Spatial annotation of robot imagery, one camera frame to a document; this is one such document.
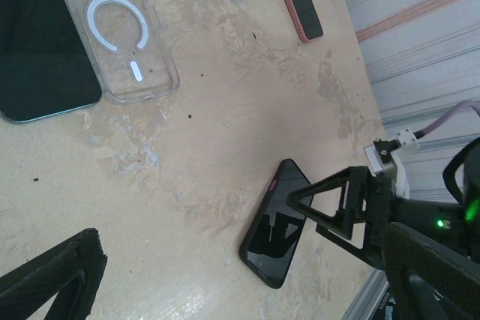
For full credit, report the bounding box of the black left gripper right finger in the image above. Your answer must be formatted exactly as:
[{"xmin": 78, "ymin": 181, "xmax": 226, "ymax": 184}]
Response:
[{"xmin": 379, "ymin": 221, "xmax": 480, "ymax": 320}]

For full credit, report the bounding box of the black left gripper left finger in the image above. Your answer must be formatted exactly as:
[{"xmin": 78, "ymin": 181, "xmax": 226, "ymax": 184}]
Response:
[{"xmin": 0, "ymin": 227, "xmax": 110, "ymax": 320}]

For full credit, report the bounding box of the smartphone with pink frame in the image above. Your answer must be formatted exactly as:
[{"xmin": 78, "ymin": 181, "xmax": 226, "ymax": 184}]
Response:
[{"xmin": 243, "ymin": 162, "xmax": 311, "ymax": 286}]

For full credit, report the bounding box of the black phone case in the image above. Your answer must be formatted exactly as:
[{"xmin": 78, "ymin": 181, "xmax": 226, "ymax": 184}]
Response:
[{"xmin": 238, "ymin": 158, "xmax": 313, "ymax": 291}]

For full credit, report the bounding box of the pink phone case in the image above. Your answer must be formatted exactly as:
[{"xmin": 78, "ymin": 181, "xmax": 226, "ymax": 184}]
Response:
[{"xmin": 268, "ymin": 0, "xmax": 325, "ymax": 44}]

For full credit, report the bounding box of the clear phone case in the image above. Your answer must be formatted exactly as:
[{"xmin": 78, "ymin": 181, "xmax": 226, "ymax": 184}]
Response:
[{"xmin": 46, "ymin": 0, "xmax": 182, "ymax": 106}]

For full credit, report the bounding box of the smartphone with teal frame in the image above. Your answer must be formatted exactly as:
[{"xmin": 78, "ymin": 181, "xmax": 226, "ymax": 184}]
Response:
[{"xmin": 0, "ymin": 0, "xmax": 104, "ymax": 124}]

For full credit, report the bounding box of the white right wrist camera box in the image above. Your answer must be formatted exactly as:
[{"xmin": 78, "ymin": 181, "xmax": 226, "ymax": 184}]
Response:
[{"xmin": 362, "ymin": 128, "xmax": 420, "ymax": 199}]

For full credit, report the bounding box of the aluminium rail frame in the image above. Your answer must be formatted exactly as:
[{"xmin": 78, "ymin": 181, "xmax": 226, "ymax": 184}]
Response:
[{"xmin": 343, "ymin": 269, "xmax": 395, "ymax": 320}]

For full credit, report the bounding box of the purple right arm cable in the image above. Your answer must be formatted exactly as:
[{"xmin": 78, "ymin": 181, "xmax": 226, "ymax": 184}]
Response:
[{"xmin": 414, "ymin": 99, "xmax": 480, "ymax": 139}]

